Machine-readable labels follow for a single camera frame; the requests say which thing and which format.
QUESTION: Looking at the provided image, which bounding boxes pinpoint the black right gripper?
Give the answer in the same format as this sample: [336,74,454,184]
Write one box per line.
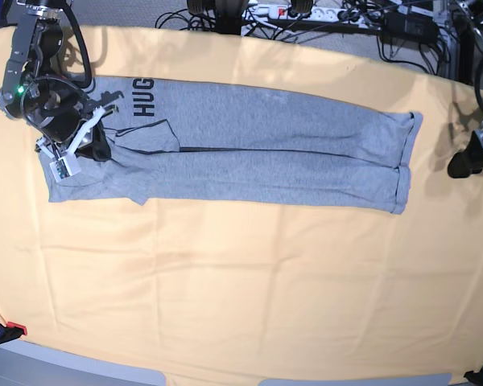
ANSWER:
[22,78,111,162]

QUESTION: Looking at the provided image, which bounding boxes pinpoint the grey t-shirt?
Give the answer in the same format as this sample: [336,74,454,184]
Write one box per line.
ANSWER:
[39,76,423,214]

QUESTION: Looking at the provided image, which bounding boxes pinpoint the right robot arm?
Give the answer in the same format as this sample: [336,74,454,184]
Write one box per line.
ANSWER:
[0,1,93,154]

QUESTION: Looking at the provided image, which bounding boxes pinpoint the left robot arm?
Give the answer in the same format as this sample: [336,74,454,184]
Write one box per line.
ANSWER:
[447,1,483,179]

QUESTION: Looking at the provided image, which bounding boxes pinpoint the black power adapter box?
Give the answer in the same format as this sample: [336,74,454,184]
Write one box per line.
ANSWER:
[382,12,440,41]

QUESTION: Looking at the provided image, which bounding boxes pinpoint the white power strip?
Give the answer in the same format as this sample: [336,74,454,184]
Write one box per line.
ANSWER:
[242,1,384,31]

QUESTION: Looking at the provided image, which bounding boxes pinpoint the yellow tablecloth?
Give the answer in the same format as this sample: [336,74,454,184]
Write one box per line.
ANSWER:
[0,27,483,385]

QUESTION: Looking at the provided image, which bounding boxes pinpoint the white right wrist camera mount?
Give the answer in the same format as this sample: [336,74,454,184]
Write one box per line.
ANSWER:
[35,91,123,183]

